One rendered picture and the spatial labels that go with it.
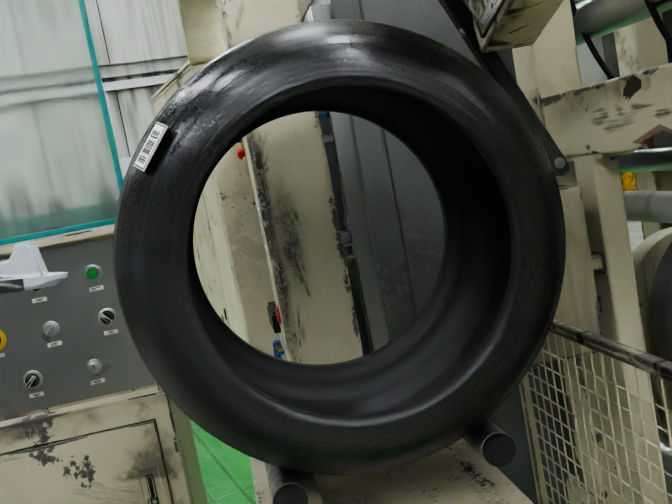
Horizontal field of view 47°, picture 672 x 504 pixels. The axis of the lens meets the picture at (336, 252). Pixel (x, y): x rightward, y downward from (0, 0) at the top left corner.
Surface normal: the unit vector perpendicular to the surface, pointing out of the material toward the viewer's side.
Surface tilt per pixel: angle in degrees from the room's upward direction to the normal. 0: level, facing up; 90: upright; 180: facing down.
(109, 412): 90
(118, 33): 90
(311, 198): 90
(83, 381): 90
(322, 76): 79
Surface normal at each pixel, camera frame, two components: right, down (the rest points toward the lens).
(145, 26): 0.38, 0.04
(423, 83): 0.22, -0.10
